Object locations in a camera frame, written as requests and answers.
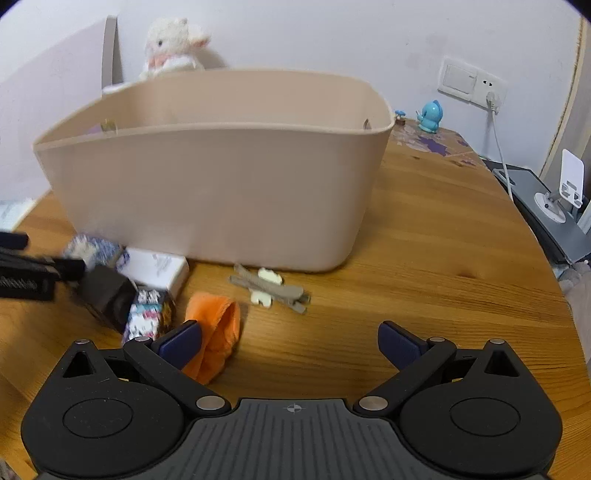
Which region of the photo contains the beige plastic storage bin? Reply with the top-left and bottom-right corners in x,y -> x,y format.
33,70 -> 394,272

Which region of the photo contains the white small carton box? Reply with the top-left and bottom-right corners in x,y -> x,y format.
116,247 -> 189,299

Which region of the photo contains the gold foil snack box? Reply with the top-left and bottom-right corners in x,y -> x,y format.
100,81 -> 130,136

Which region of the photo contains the white wall switch socket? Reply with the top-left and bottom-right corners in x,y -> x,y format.
438,57 -> 508,111

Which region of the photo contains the white phone stand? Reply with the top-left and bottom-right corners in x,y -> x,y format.
534,149 -> 585,224

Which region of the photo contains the white plush lamb toy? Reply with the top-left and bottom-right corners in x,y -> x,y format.
139,17 -> 211,81

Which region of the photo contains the blue cartoon figurine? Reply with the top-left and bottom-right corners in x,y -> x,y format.
416,100 -> 444,134

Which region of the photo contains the brown floral table mat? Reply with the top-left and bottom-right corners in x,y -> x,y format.
391,119 -> 486,168

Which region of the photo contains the black cube box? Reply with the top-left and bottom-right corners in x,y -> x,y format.
76,265 -> 137,334

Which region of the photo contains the white charger plug cable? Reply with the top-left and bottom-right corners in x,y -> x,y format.
484,91 -> 516,202

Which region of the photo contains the hello kitty card box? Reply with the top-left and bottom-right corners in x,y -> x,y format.
122,286 -> 175,344

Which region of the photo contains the blue white patterned box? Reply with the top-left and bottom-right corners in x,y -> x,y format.
62,234 -> 124,270

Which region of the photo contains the orange fuzzy scrunchie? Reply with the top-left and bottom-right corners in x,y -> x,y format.
182,292 -> 242,385

